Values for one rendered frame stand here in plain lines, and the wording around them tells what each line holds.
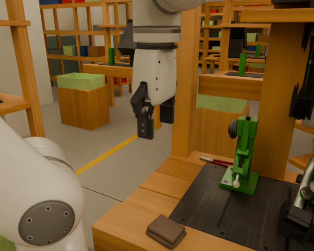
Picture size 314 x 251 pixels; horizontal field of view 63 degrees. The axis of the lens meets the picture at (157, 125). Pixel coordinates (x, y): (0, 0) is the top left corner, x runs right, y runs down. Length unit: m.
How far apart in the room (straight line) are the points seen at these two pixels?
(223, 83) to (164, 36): 0.81
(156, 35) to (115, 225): 0.62
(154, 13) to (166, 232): 0.59
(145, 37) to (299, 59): 0.74
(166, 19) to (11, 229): 0.37
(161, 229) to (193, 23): 0.80
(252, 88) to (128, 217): 0.74
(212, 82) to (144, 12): 0.83
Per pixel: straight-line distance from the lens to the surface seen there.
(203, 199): 0.99
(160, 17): 0.44
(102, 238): 0.89
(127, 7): 6.22
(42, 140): 0.52
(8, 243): 0.89
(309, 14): 0.97
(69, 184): 0.40
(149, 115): 0.45
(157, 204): 0.98
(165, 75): 0.47
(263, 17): 0.97
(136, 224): 0.88
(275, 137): 1.16
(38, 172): 0.38
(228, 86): 1.22
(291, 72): 1.10
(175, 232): 0.81
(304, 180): 0.93
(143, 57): 0.44
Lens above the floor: 1.48
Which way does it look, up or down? 21 degrees down
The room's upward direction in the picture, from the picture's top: straight up
